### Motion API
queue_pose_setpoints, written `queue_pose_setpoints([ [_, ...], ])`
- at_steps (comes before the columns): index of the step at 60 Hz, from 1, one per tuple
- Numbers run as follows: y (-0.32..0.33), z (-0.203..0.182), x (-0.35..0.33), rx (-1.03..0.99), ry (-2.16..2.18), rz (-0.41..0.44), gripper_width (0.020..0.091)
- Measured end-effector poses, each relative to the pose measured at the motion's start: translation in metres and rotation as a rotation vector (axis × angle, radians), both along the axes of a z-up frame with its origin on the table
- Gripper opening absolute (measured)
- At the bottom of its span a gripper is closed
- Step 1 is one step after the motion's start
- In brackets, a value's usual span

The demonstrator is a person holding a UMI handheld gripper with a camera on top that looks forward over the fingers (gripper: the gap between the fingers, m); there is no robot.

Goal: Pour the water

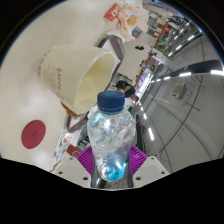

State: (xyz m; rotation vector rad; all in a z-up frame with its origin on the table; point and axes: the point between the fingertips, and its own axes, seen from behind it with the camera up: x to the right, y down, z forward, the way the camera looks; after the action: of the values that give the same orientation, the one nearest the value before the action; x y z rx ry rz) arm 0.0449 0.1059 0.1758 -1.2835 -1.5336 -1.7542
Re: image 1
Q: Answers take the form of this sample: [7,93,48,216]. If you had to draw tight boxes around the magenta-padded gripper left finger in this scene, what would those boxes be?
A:
[53,144,98,188]

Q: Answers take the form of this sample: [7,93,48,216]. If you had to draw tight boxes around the clear bottle with blue cap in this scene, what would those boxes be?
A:
[86,90,137,183]

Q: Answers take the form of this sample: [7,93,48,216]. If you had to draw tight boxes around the ceiling air conditioner unit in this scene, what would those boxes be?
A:
[171,82,188,100]

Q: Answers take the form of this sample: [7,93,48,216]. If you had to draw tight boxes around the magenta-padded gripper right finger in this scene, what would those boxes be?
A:
[126,145,170,188]

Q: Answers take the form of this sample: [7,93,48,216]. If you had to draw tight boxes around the flat round red coaster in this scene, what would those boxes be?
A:
[21,119,47,150]

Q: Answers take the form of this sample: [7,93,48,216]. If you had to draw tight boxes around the colourful sticker sheet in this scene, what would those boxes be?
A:
[50,132,74,168]

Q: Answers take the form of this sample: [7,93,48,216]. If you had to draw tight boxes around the cream mug with brown handle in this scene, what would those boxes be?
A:
[37,44,117,116]

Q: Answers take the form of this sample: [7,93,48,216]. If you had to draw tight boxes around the red snack packet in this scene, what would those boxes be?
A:
[103,3,121,23]

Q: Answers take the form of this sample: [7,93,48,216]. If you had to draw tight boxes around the ceiling lights group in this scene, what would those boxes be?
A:
[143,31,224,141]

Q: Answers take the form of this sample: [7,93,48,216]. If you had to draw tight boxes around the beige chair with round hole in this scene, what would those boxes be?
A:
[118,41,153,81]

